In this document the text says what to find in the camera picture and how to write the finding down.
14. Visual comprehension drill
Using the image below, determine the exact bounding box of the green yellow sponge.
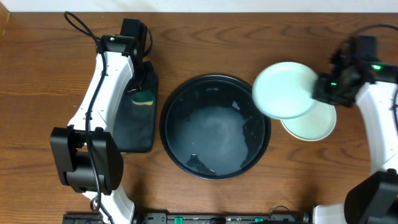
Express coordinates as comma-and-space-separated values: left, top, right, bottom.
132, 90, 155, 106

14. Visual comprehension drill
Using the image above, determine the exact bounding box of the light green front plate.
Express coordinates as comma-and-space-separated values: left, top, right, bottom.
283, 103, 337, 141

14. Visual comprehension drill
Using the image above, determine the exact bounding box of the light green plate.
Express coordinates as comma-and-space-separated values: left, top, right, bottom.
283, 103, 337, 141
252, 62, 318, 119

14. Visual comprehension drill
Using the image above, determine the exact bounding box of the light green back plate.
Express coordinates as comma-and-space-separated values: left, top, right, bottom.
252, 62, 318, 119

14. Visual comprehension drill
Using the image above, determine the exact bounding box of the yellow plate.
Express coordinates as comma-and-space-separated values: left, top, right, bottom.
280, 120, 313, 142

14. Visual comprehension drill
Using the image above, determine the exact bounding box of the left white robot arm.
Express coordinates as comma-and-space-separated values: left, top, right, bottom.
50, 32, 158, 223

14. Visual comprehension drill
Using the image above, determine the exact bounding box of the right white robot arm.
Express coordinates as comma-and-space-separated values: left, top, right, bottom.
312, 62, 397, 223

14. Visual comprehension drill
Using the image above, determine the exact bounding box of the black rectangular tray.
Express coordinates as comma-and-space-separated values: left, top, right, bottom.
113, 79, 158, 153

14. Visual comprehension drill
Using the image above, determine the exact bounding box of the black round tray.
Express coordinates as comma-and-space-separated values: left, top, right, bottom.
159, 73, 271, 180

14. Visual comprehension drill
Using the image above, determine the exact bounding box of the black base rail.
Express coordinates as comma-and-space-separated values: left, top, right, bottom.
62, 202, 312, 224

